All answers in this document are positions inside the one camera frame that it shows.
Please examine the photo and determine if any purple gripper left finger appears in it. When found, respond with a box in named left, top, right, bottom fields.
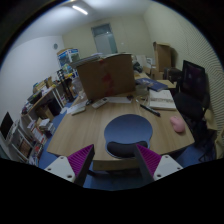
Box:
left=45, top=144, right=95, bottom=186

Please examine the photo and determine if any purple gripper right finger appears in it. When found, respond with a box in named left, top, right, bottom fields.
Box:
left=134, top=144, right=182, bottom=184

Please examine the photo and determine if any blue mouse pad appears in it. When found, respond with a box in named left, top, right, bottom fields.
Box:
left=104, top=114, right=153, bottom=158

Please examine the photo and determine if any pink computer mouse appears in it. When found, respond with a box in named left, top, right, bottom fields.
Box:
left=170, top=116, right=185, bottom=133

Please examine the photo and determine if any black pen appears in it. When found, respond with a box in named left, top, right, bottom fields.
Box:
left=140, top=104, right=161, bottom=117

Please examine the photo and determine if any white open book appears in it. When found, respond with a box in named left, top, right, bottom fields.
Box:
left=149, top=90, right=176, bottom=110

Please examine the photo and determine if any wooden shelf unit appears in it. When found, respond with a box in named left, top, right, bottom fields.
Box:
left=13, top=82, right=64, bottom=163

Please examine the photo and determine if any white remote control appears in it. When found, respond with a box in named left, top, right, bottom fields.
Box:
left=92, top=97, right=108, bottom=109

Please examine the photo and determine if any white paper sheet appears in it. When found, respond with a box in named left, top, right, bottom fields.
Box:
left=108, top=97, right=132, bottom=104

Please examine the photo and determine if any black office chair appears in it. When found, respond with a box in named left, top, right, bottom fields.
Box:
left=174, top=60, right=210, bottom=145

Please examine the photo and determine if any black monitor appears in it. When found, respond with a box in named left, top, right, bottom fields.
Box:
left=0, top=113, right=14, bottom=139

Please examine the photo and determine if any blue book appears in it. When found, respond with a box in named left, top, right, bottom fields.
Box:
left=135, top=78, right=168, bottom=92

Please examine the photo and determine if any large cardboard box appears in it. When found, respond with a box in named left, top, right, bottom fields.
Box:
left=77, top=54, right=135, bottom=100

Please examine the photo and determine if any tall cardboard box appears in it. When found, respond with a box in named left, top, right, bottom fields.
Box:
left=153, top=42, right=171, bottom=72

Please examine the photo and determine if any blue white printed box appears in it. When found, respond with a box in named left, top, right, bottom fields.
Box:
left=57, top=48, right=80, bottom=66

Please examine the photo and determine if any door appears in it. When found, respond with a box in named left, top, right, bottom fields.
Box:
left=91, top=23, right=117, bottom=54

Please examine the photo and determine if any ceiling light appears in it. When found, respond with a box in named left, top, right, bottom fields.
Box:
left=72, top=5, right=88, bottom=15

